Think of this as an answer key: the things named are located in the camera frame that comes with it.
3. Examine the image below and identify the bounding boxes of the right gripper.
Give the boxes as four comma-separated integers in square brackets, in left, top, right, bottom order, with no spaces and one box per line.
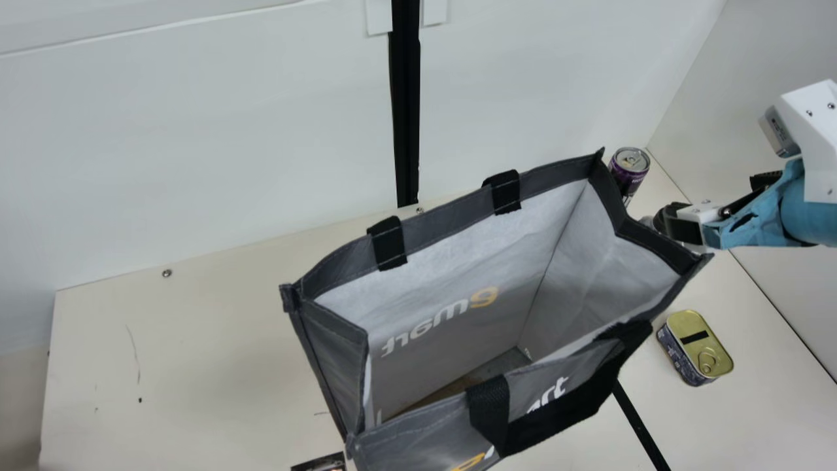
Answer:
[644,159,837,254]

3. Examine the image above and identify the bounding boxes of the dark grey bag with straps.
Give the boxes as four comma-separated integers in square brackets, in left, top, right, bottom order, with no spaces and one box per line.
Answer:
[279,148,715,471]

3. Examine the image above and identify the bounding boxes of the purple can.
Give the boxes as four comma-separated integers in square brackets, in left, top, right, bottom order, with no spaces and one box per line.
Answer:
[608,147,652,209]

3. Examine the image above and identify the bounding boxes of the rectangular tin with gold lid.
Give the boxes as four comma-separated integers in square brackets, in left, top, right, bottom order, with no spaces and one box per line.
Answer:
[656,309,734,387]

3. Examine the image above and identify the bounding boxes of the black strip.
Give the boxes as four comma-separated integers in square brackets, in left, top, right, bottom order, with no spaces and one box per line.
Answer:
[611,379,673,471]

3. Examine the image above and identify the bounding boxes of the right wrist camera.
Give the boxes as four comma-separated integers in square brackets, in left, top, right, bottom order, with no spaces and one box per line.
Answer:
[759,78,837,205]

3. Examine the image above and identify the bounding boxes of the black post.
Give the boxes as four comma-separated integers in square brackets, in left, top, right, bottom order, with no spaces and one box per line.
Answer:
[388,0,421,209]

